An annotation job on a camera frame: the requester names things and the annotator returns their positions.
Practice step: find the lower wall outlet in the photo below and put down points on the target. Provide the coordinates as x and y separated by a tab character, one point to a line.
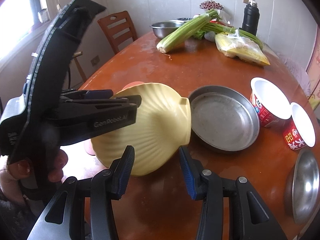
95	61

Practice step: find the person's left hand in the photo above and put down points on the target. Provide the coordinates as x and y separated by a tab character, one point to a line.
11	174

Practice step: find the curved armrest wooden chair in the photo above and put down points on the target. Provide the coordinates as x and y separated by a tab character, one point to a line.
78	65

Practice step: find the red noodle cup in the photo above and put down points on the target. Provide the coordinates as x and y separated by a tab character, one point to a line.
298	130
269	102

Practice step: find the large steel bowl far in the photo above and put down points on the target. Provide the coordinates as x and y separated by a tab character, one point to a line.
163	29

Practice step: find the round metal pan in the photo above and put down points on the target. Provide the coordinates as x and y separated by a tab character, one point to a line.
223	118

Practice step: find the brown slatted wooden chair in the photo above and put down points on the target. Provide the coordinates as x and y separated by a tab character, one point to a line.
118	28

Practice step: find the small stainless steel bowl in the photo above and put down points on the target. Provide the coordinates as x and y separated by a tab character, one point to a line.
302	187

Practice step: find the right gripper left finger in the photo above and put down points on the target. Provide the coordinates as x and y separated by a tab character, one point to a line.
122	172

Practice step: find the black thermos bottle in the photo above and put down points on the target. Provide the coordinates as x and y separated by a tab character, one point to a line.
251	17

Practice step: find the purple cloth on chair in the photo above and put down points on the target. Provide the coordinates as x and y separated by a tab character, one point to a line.
298	72

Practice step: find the red bean bag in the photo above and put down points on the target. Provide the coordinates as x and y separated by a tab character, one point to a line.
211	4

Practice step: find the white foam-netted fruit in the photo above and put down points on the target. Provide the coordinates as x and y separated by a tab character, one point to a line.
210	36

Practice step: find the yellow noodles plastic bag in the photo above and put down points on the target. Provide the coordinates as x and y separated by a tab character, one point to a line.
241	47

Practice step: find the large celery bunch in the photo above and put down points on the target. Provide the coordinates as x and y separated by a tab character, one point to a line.
184	32

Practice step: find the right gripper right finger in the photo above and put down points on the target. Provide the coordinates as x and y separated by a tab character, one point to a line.
192	170

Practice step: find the pink hello kitty door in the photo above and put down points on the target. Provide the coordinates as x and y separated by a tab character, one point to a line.
313	71

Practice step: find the yellow shell-shaped plate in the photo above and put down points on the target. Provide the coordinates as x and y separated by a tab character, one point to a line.
163	124

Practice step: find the patterned plate with food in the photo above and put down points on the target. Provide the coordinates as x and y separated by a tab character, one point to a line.
184	19

